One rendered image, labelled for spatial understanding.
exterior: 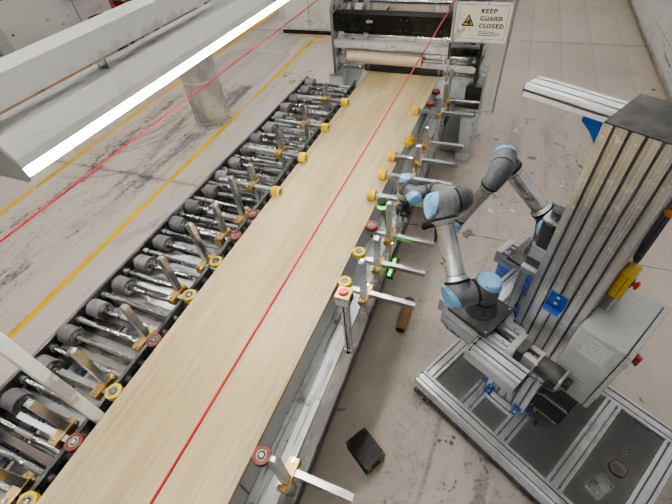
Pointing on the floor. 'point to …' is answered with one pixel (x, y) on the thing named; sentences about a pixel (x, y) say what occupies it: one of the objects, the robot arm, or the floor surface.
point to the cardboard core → (403, 319)
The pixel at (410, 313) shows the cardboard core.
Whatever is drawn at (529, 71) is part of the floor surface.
